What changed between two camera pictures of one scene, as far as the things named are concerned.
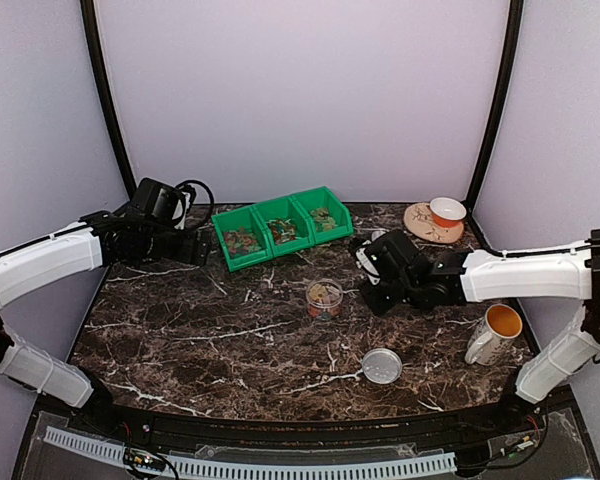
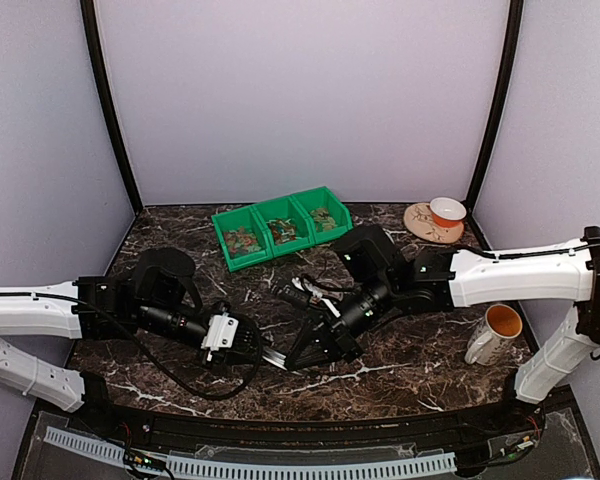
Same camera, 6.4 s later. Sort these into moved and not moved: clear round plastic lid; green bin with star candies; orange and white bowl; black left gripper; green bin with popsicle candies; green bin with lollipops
Moved: black left gripper; clear round plastic lid
Not moved: orange and white bowl; green bin with lollipops; green bin with star candies; green bin with popsicle candies
